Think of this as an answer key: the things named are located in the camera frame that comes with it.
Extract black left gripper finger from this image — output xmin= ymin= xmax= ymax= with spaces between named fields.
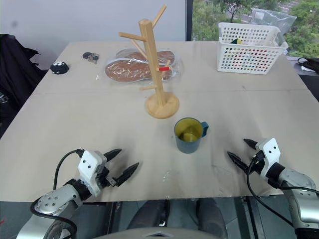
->
xmin=103 ymin=148 xmax=123 ymax=161
xmin=114 ymin=162 xmax=140 ymax=188

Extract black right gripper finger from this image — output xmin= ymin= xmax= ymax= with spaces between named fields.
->
xmin=227 ymin=151 xmax=250 ymax=173
xmin=243 ymin=138 xmax=258 ymax=150

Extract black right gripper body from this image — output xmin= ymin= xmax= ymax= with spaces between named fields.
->
xmin=245 ymin=142 xmax=265 ymax=176

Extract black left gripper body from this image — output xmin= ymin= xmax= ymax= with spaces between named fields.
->
xmin=95 ymin=159 xmax=118 ymax=190

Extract blue mug yellow inside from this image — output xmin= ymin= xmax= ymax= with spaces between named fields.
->
xmin=173 ymin=117 xmax=210 ymax=154

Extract wooden mug tree stand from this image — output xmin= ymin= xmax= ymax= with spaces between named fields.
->
xmin=118 ymin=3 xmax=180 ymax=120

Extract silver robot body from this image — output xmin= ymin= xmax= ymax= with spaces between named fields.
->
xmin=94 ymin=225 xmax=226 ymax=239

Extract white perforated plastic basket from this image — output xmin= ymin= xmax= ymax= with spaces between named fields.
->
xmin=216 ymin=22 xmax=290 ymax=75

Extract bunch of keys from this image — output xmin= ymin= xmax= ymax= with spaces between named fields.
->
xmin=82 ymin=51 xmax=100 ymax=63

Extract small black pouch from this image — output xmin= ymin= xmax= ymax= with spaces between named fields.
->
xmin=50 ymin=61 xmax=69 ymax=75

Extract brown insoles in plastic bag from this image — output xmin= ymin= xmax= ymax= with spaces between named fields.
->
xmin=95 ymin=48 xmax=185 ymax=85

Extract large clear plastic bag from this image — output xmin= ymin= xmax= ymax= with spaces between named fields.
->
xmin=250 ymin=7 xmax=298 ymax=43

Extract black jacket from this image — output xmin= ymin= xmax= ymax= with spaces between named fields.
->
xmin=0 ymin=33 xmax=48 ymax=139

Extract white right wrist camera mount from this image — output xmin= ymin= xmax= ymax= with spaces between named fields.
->
xmin=254 ymin=137 xmax=281 ymax=179

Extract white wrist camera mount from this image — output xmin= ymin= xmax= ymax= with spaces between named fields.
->
xmin=254 ymin=137 xmax=281 ymax=179
xmin=77 ymin=149 xmax=107 ymax=196

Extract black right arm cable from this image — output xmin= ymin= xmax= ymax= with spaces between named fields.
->
xmin=246 ymin=151 xmax=296 ymax=228

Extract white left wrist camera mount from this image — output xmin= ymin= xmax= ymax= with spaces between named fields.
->
xmin=77 ymin=149 xmax=107 ymax=196

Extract black bag with strap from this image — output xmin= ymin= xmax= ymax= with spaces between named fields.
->
xmin=297 ymin=57 xmax=319 ymax=73

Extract dark window frame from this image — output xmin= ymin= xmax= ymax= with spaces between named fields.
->
xmin=185 ymin=0 xmax=194 ymax=42

